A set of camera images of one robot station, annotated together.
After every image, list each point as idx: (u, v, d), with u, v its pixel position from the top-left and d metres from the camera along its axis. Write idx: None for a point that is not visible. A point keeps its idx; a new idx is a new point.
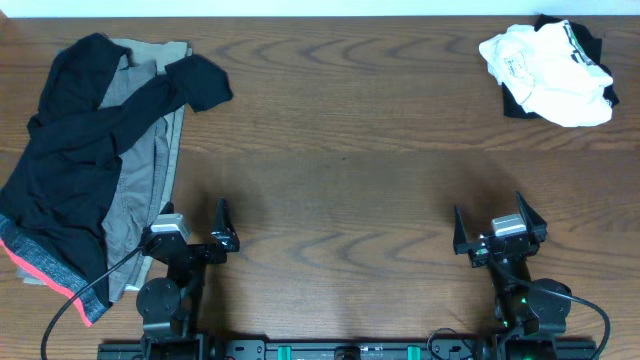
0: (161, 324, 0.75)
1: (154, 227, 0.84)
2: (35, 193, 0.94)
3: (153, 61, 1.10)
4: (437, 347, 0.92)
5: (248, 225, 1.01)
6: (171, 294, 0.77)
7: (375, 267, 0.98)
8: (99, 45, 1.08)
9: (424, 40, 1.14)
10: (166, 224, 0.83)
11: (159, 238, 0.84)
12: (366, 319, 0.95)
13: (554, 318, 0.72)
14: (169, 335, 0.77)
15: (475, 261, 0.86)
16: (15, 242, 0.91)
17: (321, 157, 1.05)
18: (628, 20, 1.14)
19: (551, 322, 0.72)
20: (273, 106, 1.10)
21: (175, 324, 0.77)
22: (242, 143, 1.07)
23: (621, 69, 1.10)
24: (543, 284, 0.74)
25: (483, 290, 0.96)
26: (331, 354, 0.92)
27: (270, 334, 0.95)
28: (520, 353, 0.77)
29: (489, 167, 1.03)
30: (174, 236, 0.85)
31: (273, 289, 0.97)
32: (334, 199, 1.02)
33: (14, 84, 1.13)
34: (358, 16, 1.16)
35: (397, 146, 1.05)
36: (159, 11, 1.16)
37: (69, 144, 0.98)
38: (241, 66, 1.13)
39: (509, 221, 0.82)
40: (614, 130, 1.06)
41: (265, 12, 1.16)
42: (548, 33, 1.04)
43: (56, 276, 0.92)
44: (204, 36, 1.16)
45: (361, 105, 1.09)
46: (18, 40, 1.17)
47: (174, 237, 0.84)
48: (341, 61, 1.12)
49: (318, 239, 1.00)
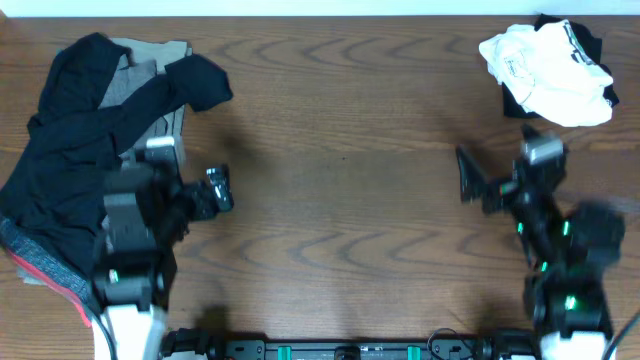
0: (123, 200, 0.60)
1: (148, 145, 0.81)
2: (35, 193, 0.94)
3: (153, 61, 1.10)
4: (438, 347, 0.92)
5: (248, 225, 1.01)
6: (141, 172, 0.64)
7: (375, 266, 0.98)
8: (98, 44, 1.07)
9: (424, 39, 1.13)
10: (161, 139, 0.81)
11: (152, 153, 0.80)
12: (367, 319, 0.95)
13: (602, 259, 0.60)
14: (132, 219, 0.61)
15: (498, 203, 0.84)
16: (15, 241, 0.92)
17: (321, 157, 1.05)
18: (628, 20, 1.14)
19: (600, 250, 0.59)
20: (273, 105, 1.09)
21: (144, 214, 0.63)
22: (242, 143, 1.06)
23: (622, 69, 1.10)
24: (589, 209, 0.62)
25: (483, 290, 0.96)
26: (331, 354, 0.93)
27: (270, 334, 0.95)
28: (558, 293, 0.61)
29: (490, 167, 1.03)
30: (167, 152, 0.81)
31: (273, 289, 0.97)
32: (335, 199, 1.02)
33: (14, 83, 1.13)
34: (357, 16, 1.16)
35: (398, 146, 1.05)
36: (159, 10, 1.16)
37: (69, 144, 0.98)
38: (241, 66, 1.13)
39: (545, 145, 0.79)
40: (614, 129, 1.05)
41: (265, 12, 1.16)
42: (548, 32, 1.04)
43: (56, 275, 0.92)
44: (204, 35, 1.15)
45: (361, 105, 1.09)
46: (18, 40, 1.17)
47: (168, 152, 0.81)
48: (341, 61, 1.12)
49: (318, 239, 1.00)
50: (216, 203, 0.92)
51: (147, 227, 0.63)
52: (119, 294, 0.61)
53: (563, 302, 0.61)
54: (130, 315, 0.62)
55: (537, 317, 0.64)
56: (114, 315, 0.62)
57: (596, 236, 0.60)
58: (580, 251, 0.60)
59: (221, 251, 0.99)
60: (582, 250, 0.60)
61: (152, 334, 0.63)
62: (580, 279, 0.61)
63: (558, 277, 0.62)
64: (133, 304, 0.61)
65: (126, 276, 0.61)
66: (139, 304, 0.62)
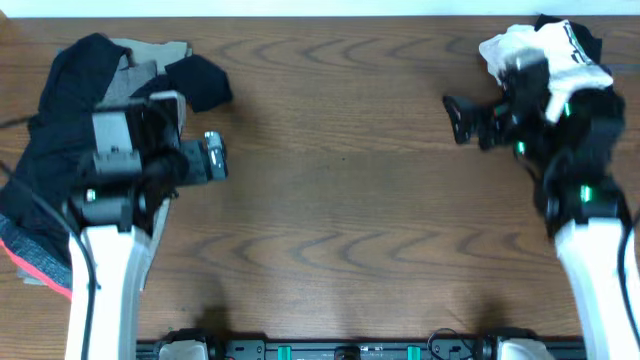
0: (113, 115, 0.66)
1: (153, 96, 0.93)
2: (35, 193, 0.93)
3: (153, 61, 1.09)
4: (437, 347, 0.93)
5: (248, 225, 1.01)
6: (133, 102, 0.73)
7: (375, 266, 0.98)
8: (99, 45, 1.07)
9: (424, 40, 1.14)
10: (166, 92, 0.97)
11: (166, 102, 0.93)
12: (366, 319, 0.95)
13: (604, 136, 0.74)
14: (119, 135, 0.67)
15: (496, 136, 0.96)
16: (15, 241, 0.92)
17: (321, 157, 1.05)
18: (628, 20, 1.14)
19: (601, 123, 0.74)
20: (273, 105, 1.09)
21: (133, 136, 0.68)
22: (242, 143, 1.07)
23: (622, 69, 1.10)
24: (589, 100, 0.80)
25: (483, 290, 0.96)
26: (331, 354, 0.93)
27: (270, 334, 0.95)
28: (573, 186, 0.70)
29: (490, 167, 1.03)
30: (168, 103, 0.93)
31: (273, 289, 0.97)
32: (335, 199, 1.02)
33: (14, 84, 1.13)
34: (357, 16, 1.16)
35: (398, 146, 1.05)
36: (159, 10, 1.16)
37: (70, 144, 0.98)
38: (241, 66, 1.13)
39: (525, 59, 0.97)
40: None
41: (265, 12, 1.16)
42: (548, 31, 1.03)
43: (56, 276, 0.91)
44: (204, 36, 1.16)
45: (360, 105, 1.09)
46: (18, 40, 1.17)
47: (169, 103, 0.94)
48: (341, 61, 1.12)
49: (318, 239, 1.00)
50: (209, 170, 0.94)
51: (132, 148, 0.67)
52: (101, 215, 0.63)
53: (575, 184, 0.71)
54: (109, 236, 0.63)
55: (552, 214, 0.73)
56: (93, 238, 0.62)
57: (598, 110, 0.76)
58: (588, 129, 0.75)
59: (221, 251, 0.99)
60: (590, 130, 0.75)
61: (133, 259, 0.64)
62: (585, 163, 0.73)
63: (567, 165, 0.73)
64: (113, 224, 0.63)
65: (108, 194, 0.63)
66: (120, 225, 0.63)
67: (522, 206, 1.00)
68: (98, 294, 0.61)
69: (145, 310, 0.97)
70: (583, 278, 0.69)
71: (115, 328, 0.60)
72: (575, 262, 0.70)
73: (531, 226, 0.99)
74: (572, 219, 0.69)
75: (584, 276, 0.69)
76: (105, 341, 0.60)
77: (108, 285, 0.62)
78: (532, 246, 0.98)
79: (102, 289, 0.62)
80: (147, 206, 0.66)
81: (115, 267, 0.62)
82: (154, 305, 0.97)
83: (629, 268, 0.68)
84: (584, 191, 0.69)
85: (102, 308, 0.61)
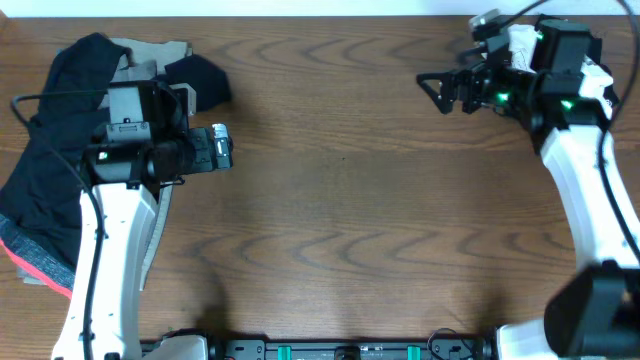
0: (126, 87, 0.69)
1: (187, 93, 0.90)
2: (35, 193, 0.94)
3: (153, 61, 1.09)
4: (438, 347, 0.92)
5: (248, 225, 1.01)
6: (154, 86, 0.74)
7: (375, 267, 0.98)
8: (98, 45, 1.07)
9: (424, 40, 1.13)
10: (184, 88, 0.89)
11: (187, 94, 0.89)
12: (366, 319, 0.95)
13: (575, 50, 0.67)
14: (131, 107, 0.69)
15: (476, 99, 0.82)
16: (15, 241, 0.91)
17: (321, 157, 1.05)
18: (628, 20, 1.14)
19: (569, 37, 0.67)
20: (274, 105, 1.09)
21: (146, 109, 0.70)
22: (242, 143, 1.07)
23: (622, 69, 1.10)
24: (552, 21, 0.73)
25: (483, 290, 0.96)
26: (331, 354, 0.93)
27: (270, 334, 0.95)
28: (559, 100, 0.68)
29: (490, 167, 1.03)
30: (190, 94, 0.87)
31: (273, 289, 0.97)
32: (335, 199, 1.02)
33: (14, 84, 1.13)
34: (357, 16, 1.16)
35: (398, 146, 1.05)
36: (159, 10, 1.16)
37: (69, 144, 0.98)
38: (241, 66, 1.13)
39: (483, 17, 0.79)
40: (614, 130, 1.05)
41: (265, 12, 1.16)
42: None
43: (56, 276, 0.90)
44: (204, 35, 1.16)
45: (361, 105, 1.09)
46: (18, 40, 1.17)
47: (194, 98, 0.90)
48: (341, 61, 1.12)
49: (318, 239, 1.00)
50: (214, 159, 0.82)
51: (143, 119, 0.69)
52: (113, 176, 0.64)
53: (557, 100, 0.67)
54: (118, 193, 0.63)
55: (535, 129, 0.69)
56: (105, 191, 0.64)
57: (563, 26, 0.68)
58: (554, 47, 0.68)
59: (221, 251, 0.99)
60: (555, 47, 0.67)
61: (139, 214, 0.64)
62: (564, 80, 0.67)
63: (544, 87, 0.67)
64: (122, 183, 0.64)
65: (118, 156, 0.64)
66: (128, 181, 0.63)
67: (522, 207, 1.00)
68: (105, 243, 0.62)
69: (145, 310, 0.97)
70: (570, 172, 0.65)
71: (120, 273, 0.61)
72: (562, 158, 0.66)
73: (531, 227, 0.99)
74: (554, 129, 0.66)
75: (572, 169, 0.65)
76: (109, 286, 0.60)
77: (114, 236, 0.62)
78: (533, 246, 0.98)
79: (110, 238, 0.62)
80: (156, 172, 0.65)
81: (121, 221, 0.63)
82: (154, 304, 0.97)
83: (607, 161, 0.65)
84: (564, 105, 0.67)
85: (109, 256, 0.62)
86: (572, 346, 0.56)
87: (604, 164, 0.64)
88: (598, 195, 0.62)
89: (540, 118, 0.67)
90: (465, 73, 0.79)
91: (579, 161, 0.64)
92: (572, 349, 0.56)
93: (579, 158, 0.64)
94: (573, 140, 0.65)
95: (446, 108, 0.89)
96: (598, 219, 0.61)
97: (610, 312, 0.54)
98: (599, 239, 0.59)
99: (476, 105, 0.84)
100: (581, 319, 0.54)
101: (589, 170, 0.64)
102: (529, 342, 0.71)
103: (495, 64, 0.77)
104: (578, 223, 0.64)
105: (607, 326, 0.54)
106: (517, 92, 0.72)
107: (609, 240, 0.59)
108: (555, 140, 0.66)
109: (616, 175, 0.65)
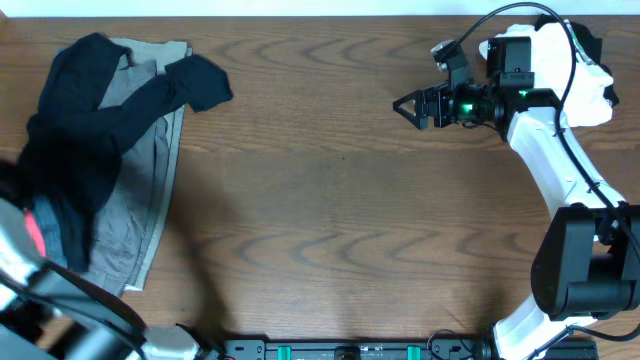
0: None
1: None
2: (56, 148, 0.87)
3: (153, 61, 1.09)
4: (438, 347, 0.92)
5: (247, 225, 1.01)
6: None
7: (374, 266, 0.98)
8: (98, 44, 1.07)
9: (424, 39, 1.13)
10: None
11: None
12: (367, 319, 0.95)
13: (524, 56, 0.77)
14: None
15: (448, 115, 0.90)
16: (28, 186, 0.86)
17: (321, 157, 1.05)
18: (628, 20, 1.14)
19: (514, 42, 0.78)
20: (273, 105, 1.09)
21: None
22: (242, 143, 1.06)
23: (621, 69, 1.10)
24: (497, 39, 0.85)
25: (484, 291, 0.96)
26: (331, 354, 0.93)
27: (270, 334, 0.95)
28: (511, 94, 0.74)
29: (490, 168, 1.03)
30: None
31: (273, 289, 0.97)
32: (335, 198, 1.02)
33: (13, 83, 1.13)
34: (357, 16, 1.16)
35: (398, 146, 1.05)
36: (159, 10, 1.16)
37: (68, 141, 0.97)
38: (241, 66, 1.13)
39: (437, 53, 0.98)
40: (615, 129, 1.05)
41: (266, 12, 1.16)
42: (548, 32, 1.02)
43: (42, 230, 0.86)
44: (204, 35, 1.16)
45: (361, 105, 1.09)
46: (18, 41, 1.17)
47: None
48: (341, 61, 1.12)
49: (318, 239, 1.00)
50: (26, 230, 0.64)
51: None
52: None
53: (515, 91, 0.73)
54: None
55: (499, 119, 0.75)
56: None
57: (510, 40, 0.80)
58: (504, 52, 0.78)
59: (221, 251, 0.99)
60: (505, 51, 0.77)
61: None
62: (516, 77, 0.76)
63: (501, 84, 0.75)
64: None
65: None
66: None
67: (522, 207, 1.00)
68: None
69: (144, 310, 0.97)
70: (533, 143, 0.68)
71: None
72: (524, 132, 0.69)
73: (532, 227, 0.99)
74: (515, 112, 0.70)
75: (534, 139, 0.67)
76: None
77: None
78: (533, 246, 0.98)
79: None
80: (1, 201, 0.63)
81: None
82: (154, 304, 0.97)
83: (566, 129, 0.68)
84: (521, 94, 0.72)
85: None
86: (559, 297, 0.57)
87: (563, 130, 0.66)
88: (560, 156, 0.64)
89: (503, 109, 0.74)
90: (433, 92, 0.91)
91: (540, 131, 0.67)
92: (559, 300, 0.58)
93: (539, 128, 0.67)
94: (531, 117, 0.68)
95: (420, 126, 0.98)
96: (563, 174, 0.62)
97: (589, 246, 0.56)
98: (566, 193, 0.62)
99: (447, 122, 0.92)
100: (560, 269, 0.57)
101: (549, 137, 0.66)
102: (520, 324, 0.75)
103: (460, 85, 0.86)
104: (548, 186, 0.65)
105: (586, 272, 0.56)
106: (477, 103, 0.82)
107: (575, 191, 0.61)
108: (516, 120, 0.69)
109: (575, 140, 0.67)
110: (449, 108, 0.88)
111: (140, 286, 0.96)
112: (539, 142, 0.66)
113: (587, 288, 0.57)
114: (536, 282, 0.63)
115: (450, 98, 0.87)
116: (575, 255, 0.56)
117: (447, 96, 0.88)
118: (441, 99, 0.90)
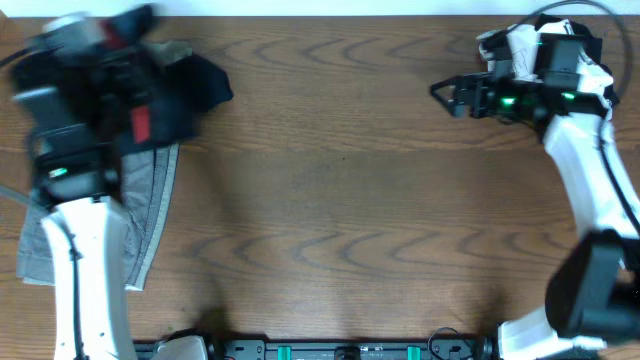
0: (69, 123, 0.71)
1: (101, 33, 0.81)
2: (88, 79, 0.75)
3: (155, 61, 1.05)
4: (438, 347, 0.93)
5: (247, 225, 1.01)
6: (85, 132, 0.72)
7: (374, 266, 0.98)
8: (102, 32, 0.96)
9: (424, 39, 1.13)
10: None
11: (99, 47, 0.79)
12: (366, 319, 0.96)
13: (570, 53, 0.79)
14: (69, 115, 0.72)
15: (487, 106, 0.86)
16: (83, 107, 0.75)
17: (321, 157, 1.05)
18: (629, 19, 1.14)
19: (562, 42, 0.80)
20: (273, 105, 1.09)
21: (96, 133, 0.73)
22: (242, 143, 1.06)
23: (621, 69, 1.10)
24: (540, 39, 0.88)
25: (484, 291, 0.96)
26: (331, 354, 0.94)
27: (270, 334, 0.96)
28: (556, 95, 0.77)
29: (490, 167, 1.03)
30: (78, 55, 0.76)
31: (273, 290, 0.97)
32: (335, 198, 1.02)
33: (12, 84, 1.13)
34: (358, 16, 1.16)
35: (397, 146, 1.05)
36: None
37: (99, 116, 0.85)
38: (241, 66, 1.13)
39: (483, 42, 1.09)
40: (614, 129, 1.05)
41: (265, 12, 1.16)
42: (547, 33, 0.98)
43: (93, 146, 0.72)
44: (204, 35, 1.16)
45: (361, 105, 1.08)
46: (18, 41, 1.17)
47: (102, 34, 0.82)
48: (340, 61, 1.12)
49: (318, 239, 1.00)
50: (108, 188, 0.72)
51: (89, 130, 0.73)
52: (67, 193, 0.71)
53: (559, 93, 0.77)
54: (85, 208, 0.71)
55: (539, 119, 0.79)
56: (67, 209, 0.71)
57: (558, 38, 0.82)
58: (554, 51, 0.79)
59: (221, 251, 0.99)
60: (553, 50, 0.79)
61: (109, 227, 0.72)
62: (560, 77, 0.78)
63: (546, 82, 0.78)
64: (86, 197, 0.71)
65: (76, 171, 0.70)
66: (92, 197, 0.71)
67: (522, 206, 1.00)
68: (80, 279, 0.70)
69: (144, 310, 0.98)
70: (571, 150, 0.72)
71: (102, 289, 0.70)
72: (563, 137, 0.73)
73: (532, 227, 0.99)
74: (558, 116, 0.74)
75: (572, 148, 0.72)
76: (91, 307, 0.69)
77: (92, 280, 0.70)
78: (533, 246, 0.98)
79: (85, 257, 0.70)
80: (116, 178, 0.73)
81: (94, 248, 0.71)
82: (154, 304, 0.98)
83: (609, 141, 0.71)
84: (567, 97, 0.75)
85: (86, 273, 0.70)
86: (572, 318, 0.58)
87: (604, 143, 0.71)
88: (596, 166, 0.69)
89: (544, 108, 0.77)
90: (472, 81, 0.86)
91: (581, 140, 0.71)
92: (571, 322, 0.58)
93: (581, 138, 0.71)
94: (574, 124, 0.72)
95: (455, 112, 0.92)
96: (598, 191, 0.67)
97: (612, 276, 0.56)
98: (598, 211, 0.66)
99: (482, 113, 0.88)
100: (580, 294, 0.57)
101: (590, 147, 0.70)
102: (526, 334, 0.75)
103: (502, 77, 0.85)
104: (580, 199, 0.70)
105: (602, 298, 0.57)
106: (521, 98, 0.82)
107: (606, 211, 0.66)
108: (558, 123, 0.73)
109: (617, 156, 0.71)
110: (489, 100, 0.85)
111: (140, 286, 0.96)
112: (581, 152, 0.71)
113: (603, 314, 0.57)
114: (550, 302, 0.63)
115: (491, 90, 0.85)
116: (596, 280, 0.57)
117: (488, 87, 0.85)
118: (480, 90, 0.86)
